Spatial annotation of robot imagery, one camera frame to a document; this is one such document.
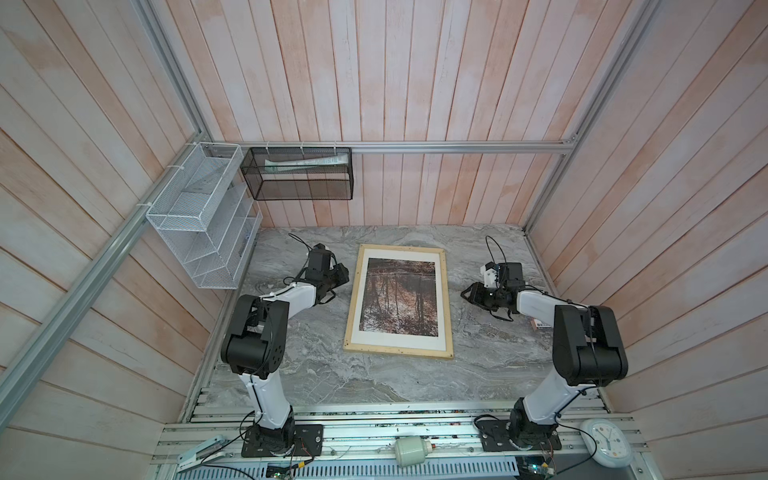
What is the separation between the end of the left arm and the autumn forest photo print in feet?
0.42

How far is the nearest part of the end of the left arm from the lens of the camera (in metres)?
0.76

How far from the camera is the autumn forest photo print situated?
95 centimetres
